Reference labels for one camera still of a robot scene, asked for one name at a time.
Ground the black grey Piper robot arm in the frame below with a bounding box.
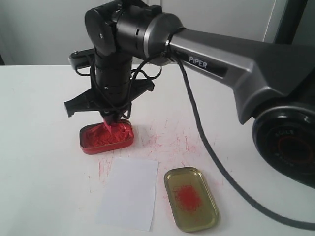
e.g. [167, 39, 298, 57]
[64, 0, 315, 187]

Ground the white paper sheet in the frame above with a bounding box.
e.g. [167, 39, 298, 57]
[96, 158, 158, 231]

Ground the red plastic stamp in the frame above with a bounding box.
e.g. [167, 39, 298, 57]
[103, 118, 117, 133]

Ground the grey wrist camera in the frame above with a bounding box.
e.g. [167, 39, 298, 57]
[68, 48, 95, 70]

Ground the red ink pad tin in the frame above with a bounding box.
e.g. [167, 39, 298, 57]
[79, 119, 134, 155]

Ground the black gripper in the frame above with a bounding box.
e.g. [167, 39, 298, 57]
[64, 80, 154, 119]

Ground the dark grey cable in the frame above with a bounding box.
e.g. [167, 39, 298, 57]
[169, 46, 315, 230]

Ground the gold metal tin lid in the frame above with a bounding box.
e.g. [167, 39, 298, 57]
[164, 167, 220, 233]

